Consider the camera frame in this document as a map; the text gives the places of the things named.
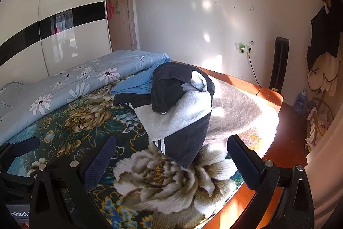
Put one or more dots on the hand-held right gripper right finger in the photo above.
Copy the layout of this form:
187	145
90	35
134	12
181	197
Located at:
245	162

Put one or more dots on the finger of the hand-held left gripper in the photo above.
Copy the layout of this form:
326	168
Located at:
25	146

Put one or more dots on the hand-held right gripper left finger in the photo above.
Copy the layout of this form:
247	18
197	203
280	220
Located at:
97	164

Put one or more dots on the black and white fleece jacket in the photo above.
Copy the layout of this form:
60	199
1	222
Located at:
182	111

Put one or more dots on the light blue fleece pants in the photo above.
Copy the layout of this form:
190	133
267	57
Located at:
134	85

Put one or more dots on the grey fluffy blanket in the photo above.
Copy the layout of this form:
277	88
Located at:
235	108

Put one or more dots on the teal floral bed blanket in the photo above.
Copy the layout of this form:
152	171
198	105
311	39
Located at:
160	186

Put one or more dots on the blue water bottle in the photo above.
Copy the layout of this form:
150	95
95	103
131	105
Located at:
300	103

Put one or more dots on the light blue daisy quilt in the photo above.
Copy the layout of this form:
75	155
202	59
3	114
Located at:
80	76

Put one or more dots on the wooden rattan chair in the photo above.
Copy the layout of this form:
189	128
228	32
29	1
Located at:
320	105

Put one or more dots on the black tower fan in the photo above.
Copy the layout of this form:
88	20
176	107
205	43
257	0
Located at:
280	62

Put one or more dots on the green plug-in device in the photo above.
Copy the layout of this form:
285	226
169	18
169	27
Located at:
242	48

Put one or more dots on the cream hanging garment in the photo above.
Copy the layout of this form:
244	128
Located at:
324	73

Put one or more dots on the beige room door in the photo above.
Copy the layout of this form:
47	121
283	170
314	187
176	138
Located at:
126	25

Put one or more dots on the black hanging coat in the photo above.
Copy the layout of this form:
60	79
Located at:
325	33

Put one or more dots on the pink hanging cloth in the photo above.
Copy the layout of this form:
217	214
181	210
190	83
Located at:
110	10

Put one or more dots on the orange wooden bed frame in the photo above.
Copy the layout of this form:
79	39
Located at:
270	100

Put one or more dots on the white wall socket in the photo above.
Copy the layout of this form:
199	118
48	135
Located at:
237	47

